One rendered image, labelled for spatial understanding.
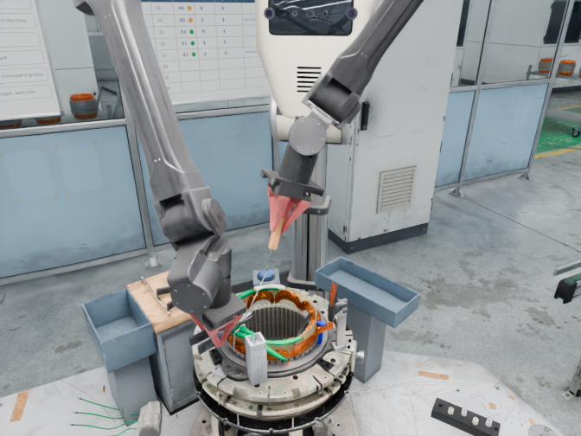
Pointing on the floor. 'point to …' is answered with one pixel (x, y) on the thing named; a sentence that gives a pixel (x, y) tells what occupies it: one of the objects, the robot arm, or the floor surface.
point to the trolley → (566, 111)
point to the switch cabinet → (395, 136)
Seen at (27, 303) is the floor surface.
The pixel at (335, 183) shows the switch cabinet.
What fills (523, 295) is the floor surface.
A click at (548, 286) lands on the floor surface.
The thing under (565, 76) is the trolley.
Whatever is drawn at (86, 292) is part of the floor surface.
